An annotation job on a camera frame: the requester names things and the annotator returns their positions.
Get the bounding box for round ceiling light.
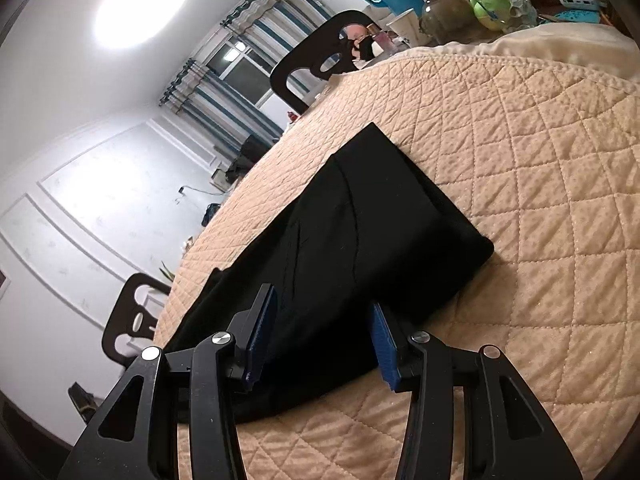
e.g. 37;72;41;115
92;0;193;51

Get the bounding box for white cup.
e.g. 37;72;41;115
385;8;426;47

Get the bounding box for glass jar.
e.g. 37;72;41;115
419;0;473;43

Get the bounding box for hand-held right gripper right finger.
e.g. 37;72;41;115
370;302;583;480

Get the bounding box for blue grey striped curtain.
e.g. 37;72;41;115
220;0;346;63
159;57;283;161

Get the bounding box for dark wooden chair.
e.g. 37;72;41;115
269;10;381;113
101;273;173;376

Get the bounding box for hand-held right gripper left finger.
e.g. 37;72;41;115
57;284;278;480

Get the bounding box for window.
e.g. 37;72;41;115
205;35;282;111

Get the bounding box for black pants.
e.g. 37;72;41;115
162;121;495;423

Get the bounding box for dark slipper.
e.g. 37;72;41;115
67;381;109;424

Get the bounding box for beige quilted blanket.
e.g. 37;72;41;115
152;40;640;480

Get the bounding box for black bags by wall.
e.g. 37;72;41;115
225;135;274;184

